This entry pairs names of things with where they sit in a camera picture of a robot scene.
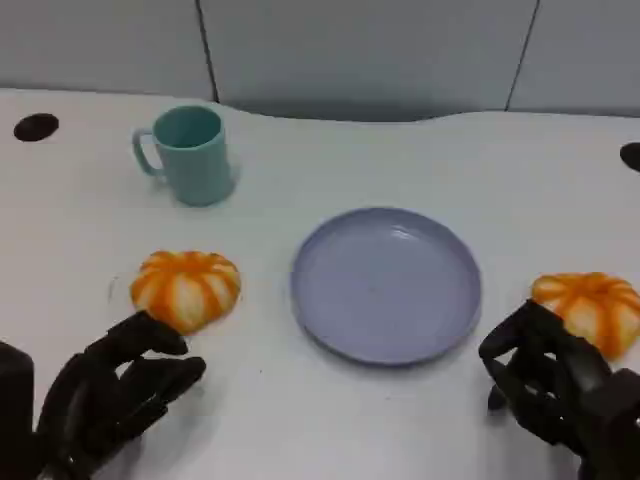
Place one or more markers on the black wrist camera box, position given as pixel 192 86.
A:
pixel 15 390
pixel 625 420

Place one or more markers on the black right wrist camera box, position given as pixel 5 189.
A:
pixel 625 420

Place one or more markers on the pale green mug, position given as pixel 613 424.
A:
pixel 195 160

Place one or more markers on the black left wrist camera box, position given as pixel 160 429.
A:
pixel 15 390

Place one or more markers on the lilac plate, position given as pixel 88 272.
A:
pixel 386 287

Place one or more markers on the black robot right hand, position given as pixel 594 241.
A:
pixel 555 380

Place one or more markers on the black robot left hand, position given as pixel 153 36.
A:
pixel 100 390

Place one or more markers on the orange and white bread roll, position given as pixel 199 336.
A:
pixel 592 312
pixel 186 290

